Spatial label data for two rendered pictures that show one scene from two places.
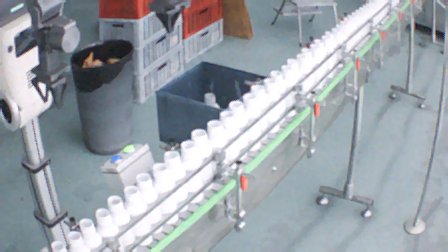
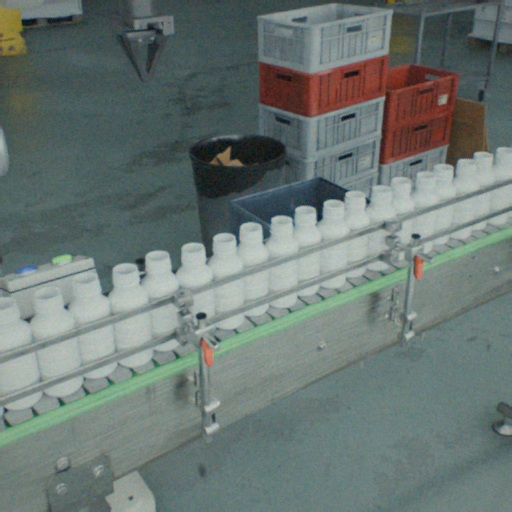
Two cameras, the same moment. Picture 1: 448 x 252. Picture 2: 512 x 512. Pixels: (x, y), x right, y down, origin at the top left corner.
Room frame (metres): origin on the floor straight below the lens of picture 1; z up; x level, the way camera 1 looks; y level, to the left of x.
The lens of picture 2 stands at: (0.56, -0.42, 1.65)
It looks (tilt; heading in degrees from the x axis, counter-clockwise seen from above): 28 degrees down; 23
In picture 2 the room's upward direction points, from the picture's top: 1 degrees counter-clockwise
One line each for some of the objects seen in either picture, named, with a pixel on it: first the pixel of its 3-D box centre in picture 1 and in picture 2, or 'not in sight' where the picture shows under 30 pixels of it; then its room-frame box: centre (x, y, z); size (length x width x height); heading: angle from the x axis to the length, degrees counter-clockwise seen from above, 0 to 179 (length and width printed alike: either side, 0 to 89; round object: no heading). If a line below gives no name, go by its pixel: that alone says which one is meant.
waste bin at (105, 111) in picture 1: (103, 97); (239, 212); (3.19, 0.75, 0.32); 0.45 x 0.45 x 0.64
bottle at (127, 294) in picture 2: (190, 172); (130, 315); (1.27, 0.09, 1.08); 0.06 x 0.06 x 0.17
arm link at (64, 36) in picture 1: (56, 24); not in sight; (1.07, 0.36, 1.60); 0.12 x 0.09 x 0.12; 57
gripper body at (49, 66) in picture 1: (48, 60); not in sight; (1.09, 0.39, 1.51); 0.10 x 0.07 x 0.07; 57
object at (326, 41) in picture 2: not in sight; (324, 35); (4.03, 0.61, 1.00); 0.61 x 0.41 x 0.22; 154
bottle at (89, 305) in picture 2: (174, 182); (92, 325); (1.23, 0.13, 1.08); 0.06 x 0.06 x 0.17
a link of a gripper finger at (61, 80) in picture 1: (55, 89); not in sight; (1.08, 0.38, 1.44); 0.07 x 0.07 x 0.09; 57
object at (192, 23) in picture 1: (184, 14); (394, 129); (4.67, 0.31, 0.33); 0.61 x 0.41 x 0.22; 150
